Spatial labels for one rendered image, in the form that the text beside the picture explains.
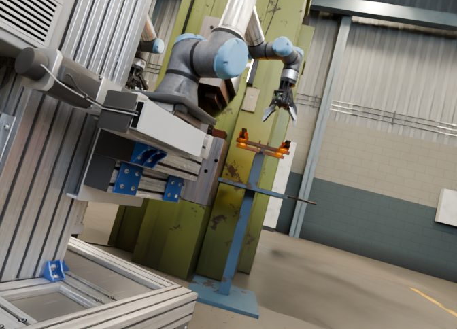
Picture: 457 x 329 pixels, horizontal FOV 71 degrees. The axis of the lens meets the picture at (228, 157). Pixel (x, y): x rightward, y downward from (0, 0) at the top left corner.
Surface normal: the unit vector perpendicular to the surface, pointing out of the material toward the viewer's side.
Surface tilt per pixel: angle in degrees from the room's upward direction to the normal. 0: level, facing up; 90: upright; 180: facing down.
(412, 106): 90
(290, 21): 90
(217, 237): 90
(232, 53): 98
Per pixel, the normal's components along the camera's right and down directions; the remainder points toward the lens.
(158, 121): 0.88, 0.19
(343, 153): -0.15, -0.15
